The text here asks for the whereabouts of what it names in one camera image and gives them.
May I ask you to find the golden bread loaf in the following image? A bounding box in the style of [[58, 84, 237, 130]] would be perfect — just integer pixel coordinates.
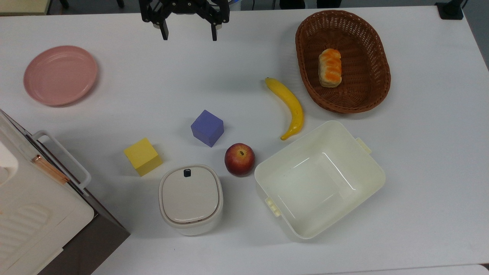
[[318, 48, 343, 88]]

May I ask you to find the yellow banana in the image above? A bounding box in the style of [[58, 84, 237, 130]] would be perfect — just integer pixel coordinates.
[[265, 77, 305, 141]]

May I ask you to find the yellow cube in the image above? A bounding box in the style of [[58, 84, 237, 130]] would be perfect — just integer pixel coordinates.
[[124, 138, 164, 177]]

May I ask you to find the pink round plate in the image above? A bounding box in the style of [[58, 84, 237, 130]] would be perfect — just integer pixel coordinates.
[[24, 45, 98, 107]]

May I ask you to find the brown wicker basket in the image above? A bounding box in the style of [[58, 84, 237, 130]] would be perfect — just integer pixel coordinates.
[[295, 10, 392, 114]]

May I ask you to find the cream ridged plastic appliance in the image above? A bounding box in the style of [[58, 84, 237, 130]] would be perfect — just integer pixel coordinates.
[[0, 110, 94, 275]]

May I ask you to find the beige side table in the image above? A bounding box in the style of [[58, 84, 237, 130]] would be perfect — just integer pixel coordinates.
[[0, 0, 52, 16]]

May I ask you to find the copper bar handle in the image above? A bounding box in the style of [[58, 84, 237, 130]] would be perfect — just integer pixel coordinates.
[[32, 155, 70, 184]]

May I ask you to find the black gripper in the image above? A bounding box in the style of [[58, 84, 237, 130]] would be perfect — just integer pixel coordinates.
[[139, 0, 230, 42]]

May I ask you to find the purple cube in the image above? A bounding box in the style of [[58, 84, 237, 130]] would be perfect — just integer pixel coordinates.
[[191, 110, 225, 148]]

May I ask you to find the black table clamp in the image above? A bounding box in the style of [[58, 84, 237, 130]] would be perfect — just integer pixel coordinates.
[[435, 0, 467, 20]]

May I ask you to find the white lidded container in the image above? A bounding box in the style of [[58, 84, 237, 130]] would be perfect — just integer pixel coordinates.
[[158, 164, 224, 236]]

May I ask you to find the red apple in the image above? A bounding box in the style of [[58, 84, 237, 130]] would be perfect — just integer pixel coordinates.
[[224, 143, 256, 177]]

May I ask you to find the cream plastic bin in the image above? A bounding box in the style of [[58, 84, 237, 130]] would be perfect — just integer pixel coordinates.
[[254, 120, 386, 240]]

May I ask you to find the dark brown cabinet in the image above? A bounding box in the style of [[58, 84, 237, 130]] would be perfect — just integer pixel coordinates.
[[38, 191, 131, 275]]

